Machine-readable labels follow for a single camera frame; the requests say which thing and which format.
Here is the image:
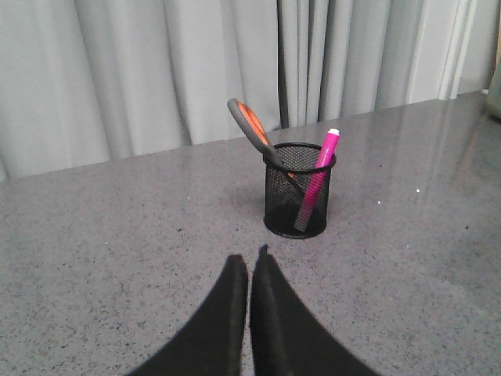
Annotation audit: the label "grey orange scissors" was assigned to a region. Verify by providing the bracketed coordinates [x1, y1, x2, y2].
[226, 98, 306, 197]

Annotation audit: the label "grey curtain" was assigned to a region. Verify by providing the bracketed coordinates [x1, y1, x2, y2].
[1, 1, 500, 180]

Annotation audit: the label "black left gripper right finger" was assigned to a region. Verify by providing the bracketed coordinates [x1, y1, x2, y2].
[250, 244, 377, 375]

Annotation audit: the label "pink highlighter pen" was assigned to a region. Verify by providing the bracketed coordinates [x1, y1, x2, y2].
[294, 128, 340, 232]

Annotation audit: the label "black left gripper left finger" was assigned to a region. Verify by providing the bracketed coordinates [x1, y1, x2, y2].
[131, 255, 248, 375]

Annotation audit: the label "black mesh pen bin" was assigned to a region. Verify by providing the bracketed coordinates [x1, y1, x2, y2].
[263, 143, 337, 239]

